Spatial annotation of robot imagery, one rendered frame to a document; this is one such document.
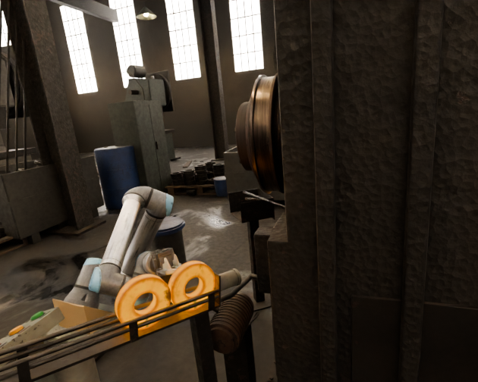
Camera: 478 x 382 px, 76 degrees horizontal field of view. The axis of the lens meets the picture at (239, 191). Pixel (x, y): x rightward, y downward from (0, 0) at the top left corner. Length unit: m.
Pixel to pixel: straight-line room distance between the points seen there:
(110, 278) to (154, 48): 12.45
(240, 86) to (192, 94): 1.95
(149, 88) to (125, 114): 4.23
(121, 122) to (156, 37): 8.84
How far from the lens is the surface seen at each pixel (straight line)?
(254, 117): 1.07
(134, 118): 4.73
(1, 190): 3.99
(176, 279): 0.97
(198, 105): 12.46
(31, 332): 1.27
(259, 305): 2.11
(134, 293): 0.94
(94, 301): 2.05
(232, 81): 11.94
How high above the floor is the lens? 1.22
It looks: 14 degrees down
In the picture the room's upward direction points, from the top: 5 degrees counter-clockwise
